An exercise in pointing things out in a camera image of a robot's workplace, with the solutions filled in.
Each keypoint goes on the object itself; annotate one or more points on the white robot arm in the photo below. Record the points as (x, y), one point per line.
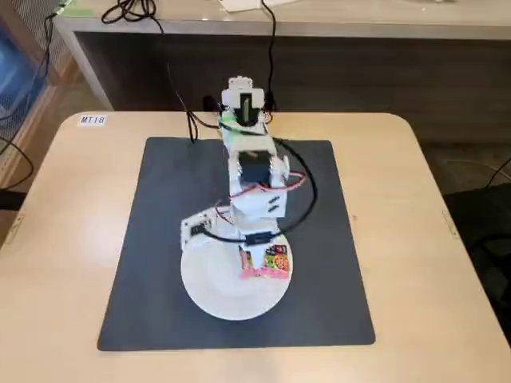
(249, 135)

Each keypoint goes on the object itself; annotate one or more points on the dark grey square mat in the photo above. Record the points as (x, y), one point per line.
(159, 279)

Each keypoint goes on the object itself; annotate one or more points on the beige desk with grey front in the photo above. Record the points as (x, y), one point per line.
(359, 28)

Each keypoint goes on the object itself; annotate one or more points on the black table clamp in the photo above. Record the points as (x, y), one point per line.
(270, 103)
(209, 103)

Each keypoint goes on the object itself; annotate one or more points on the blue plastic storage bin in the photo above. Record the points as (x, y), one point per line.
(16, 72)

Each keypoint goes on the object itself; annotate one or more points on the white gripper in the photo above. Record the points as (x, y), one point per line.
(259, 239)

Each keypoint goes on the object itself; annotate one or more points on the green tape strip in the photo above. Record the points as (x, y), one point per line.
(80, 12)

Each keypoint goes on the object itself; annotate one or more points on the white printed label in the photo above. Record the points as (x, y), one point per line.
(92, 120)

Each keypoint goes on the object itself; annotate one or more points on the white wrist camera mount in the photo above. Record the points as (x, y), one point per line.
(195, 235)

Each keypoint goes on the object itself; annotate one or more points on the colourful candy packet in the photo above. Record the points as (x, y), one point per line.
(277, 259)

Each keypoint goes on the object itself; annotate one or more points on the white round dish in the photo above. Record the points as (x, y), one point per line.
(223, 287)

